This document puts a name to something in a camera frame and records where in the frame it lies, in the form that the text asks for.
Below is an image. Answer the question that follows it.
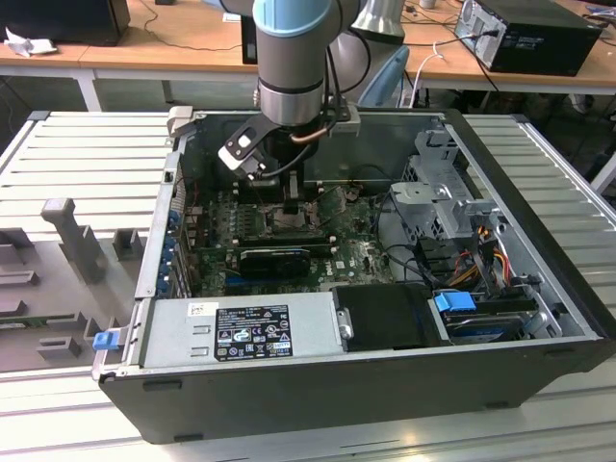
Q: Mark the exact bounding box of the hard disk in blue carrier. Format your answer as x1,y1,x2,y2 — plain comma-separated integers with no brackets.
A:
432,291,528,346

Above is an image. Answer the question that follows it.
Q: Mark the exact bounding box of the silver drive cage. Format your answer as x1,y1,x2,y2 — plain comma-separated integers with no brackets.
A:
387,127,501,242

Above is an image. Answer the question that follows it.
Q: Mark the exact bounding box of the black RAM slot bank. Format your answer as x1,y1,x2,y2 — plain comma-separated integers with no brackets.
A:
238,231,338,257
235,180,323,204

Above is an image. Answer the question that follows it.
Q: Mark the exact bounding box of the grey parts rack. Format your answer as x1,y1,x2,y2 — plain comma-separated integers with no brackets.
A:
0,196,148,374

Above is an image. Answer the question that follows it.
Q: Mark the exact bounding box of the small black computer box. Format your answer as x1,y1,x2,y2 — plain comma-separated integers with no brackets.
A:
240,7,264,66

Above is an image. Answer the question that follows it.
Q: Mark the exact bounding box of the black graphics card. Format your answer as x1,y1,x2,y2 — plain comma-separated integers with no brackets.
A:
238,247,312,280

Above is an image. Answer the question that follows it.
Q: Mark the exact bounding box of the white cable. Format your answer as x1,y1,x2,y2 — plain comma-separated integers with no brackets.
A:
411,40,447,110

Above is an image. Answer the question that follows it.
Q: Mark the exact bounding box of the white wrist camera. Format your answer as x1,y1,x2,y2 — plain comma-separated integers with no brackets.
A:
217,115,270,183

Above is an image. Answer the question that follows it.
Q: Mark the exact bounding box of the pale blue teach pendant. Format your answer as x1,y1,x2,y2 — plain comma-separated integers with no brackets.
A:
358,45,411,108

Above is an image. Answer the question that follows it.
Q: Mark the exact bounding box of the grey case handle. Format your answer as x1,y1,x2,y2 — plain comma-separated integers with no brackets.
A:
166,106,196,145

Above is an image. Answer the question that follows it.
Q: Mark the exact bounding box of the silver power supply unit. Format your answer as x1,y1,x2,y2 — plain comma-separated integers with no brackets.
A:
122,291,346,372

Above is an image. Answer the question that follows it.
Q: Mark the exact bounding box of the black plastic shroud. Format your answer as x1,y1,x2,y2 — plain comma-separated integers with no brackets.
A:
331,283,453,352

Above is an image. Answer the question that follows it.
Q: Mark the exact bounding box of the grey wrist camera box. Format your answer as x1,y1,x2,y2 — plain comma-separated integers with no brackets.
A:
331,108,362,140

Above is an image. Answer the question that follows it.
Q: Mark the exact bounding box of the black open PC case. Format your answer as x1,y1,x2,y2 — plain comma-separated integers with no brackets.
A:
90,106,616,447

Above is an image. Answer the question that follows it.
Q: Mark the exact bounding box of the wooden desk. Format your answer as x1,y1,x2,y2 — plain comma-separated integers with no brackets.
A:
0,0,264,113
403,0,616,97

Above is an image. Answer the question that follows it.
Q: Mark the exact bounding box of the black desktop PC tower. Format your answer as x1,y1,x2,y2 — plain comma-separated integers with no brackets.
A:
454,0,605,78

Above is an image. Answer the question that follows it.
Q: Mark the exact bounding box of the green motherboard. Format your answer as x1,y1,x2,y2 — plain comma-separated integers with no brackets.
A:
192,187,400,297

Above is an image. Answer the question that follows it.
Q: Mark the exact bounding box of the large black box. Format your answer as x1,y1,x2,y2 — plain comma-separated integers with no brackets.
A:
0,0,131,48

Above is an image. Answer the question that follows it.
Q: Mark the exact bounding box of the metal socket cover frame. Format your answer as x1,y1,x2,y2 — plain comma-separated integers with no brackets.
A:
312,184,361,230

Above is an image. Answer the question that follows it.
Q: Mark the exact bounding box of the CPU socket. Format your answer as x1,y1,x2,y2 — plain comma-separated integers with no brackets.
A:
259,199,327,240

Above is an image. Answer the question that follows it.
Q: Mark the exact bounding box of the yellow red wire bundle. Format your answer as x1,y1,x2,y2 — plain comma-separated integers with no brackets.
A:
451,230,511,290

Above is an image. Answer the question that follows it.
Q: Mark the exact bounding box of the crumpled white paper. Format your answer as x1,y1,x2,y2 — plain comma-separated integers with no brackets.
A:
3,26,59,58

